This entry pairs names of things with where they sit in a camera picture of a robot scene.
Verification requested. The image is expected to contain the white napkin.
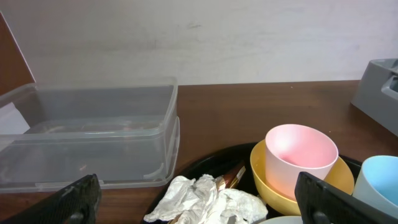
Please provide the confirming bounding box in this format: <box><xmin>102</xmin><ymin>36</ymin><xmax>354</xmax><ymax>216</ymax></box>
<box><xmin>144</xmin><ymin>174</ymin><xmax>268</xmax><ymax>223</ymax></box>

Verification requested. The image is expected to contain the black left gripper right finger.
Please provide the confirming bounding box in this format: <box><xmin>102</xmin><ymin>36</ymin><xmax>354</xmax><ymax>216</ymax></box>
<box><xmin>295</xmin><ymin>172</ymin><xmax>397</xmax><ymax>224</ymax></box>

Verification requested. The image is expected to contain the pink cup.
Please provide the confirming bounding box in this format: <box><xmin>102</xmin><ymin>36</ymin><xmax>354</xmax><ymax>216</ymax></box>
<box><xmin>265</xmin><ymin>124</ymin><xmax>339</xmax><ymax>200</ymax></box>

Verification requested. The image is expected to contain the grey dishwasher rack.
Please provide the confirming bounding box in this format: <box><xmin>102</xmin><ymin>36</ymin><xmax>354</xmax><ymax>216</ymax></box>
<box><xmin>351</xmin><ymin>58</ymin><xmax>397</xmax><ymax>134</ymax></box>

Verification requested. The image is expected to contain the yellow bowl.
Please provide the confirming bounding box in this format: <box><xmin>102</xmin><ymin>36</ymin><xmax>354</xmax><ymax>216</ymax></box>
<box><xmin>250</xmin><ymin>140</ymin><xmax>355</xmax><ymax>216</ymax></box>

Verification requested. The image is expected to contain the gold foil wrapper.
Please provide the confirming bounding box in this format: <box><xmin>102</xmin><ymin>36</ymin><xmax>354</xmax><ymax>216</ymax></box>
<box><xmin>215</xmin><ymin>161</ymin><xmax>246</xmax><ymax>190</ymax></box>

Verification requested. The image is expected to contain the clear plastic waste bin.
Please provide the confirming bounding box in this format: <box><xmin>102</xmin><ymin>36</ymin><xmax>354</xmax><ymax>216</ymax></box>
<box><xmin>1</xmin><ymin>77</ymin><xmax>180</xmax><ymax>194</ymax></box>

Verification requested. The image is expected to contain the grey plate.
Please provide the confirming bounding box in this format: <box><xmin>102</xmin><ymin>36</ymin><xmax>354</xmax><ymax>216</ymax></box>
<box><xmin>258</xmin><ymin>216</ymin><xmax>303</xmax><ymax>224</ymax></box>

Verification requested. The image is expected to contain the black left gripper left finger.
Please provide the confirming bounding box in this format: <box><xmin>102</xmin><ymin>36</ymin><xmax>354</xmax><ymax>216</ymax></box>
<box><xmin>1</xmin><ymin>174</ymin><xmax>101</xmax><ymax>224</ymax></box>

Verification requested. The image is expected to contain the light blue cup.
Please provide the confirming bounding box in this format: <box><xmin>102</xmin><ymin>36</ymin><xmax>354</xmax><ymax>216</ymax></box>
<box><xmin>352</xmin><ymin>156</ymin><xmax>398</xmax><ymax>218</ymax></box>

